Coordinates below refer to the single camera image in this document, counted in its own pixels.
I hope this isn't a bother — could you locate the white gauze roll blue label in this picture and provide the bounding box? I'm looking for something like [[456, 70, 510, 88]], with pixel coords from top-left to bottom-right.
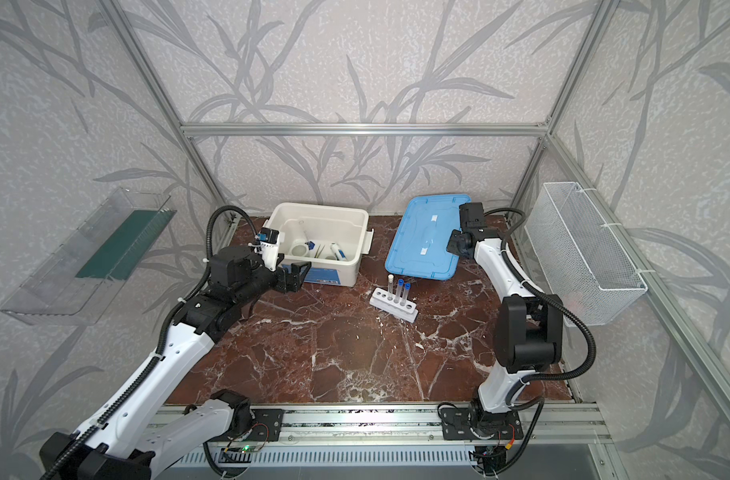
[[331, 242, 347, 261]]

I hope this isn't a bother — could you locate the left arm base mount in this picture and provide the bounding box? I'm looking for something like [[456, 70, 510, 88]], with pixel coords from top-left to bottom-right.
[[221, 408, 285, 443]]

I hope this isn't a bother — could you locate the large white ceramic dish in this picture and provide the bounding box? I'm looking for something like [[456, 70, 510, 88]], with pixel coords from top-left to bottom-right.
[[289, 241, 310, 257]]

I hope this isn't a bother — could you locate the white wire mesh basket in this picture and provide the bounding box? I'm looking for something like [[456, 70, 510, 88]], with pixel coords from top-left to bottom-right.
[[525, 182, 647, 326]]

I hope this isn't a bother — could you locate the aluminium front rail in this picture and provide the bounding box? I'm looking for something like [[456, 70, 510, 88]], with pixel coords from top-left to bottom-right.
[[112, 403, 612, 448]]

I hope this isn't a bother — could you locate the white test tube rack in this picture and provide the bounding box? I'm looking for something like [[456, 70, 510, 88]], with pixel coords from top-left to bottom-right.
[[369, 288, 418, 323]]

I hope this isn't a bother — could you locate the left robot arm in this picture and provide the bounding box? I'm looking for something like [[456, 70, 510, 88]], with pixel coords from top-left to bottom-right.
[[40, 205, 311, 479]]

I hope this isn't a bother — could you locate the white plastic storage bin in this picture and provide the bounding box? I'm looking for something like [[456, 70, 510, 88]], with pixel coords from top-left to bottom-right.
[[264, 202, 374, 287]]

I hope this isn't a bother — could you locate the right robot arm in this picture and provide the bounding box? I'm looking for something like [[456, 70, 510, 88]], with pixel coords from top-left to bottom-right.
[[447, 202, 597, 429]]

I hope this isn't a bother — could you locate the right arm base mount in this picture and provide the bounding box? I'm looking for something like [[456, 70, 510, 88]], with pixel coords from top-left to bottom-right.
[[437, 402, 524, 441]]

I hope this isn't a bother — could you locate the blue-capped test tube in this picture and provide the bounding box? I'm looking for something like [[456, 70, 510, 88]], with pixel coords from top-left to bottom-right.
[[394, 278, 404, 303], [400, 282, 411, 306]]

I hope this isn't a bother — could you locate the clear acrylic wall shelf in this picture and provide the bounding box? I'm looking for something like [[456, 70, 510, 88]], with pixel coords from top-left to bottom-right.
[[0, 187, 177, 326]]

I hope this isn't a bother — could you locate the blue plastic bin lid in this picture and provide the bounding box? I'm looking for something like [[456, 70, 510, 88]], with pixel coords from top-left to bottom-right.
[[385, 194, 471, 281]]

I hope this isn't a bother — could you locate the blue base small flask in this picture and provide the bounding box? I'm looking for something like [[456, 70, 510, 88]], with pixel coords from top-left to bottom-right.
[[296, 219, 316, 253]]

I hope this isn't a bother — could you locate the cork-stoppered glass test tube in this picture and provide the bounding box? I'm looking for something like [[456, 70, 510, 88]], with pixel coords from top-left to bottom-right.
[[387, 274, 394, 301]]

